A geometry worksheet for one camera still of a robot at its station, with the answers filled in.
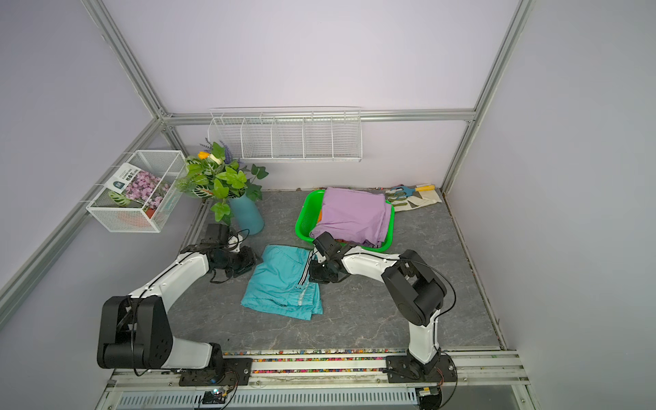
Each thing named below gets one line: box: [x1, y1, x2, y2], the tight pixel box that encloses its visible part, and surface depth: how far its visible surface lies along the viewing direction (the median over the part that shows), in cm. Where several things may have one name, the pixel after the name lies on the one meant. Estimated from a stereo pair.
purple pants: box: [309, 186, 393, 248], surface depth 103 cm
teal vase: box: [228, 193, 264, 235], surface depth 101 cm
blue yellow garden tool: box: [391, 184, 436, 199], surface depth 122 cm
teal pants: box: [240, 244, 323, 321], surface depth 88 cm
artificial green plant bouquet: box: [175, 140, 270, 225], surface depth 81 cm
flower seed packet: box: [104, 162, 170, 211], surface depth 75 cm
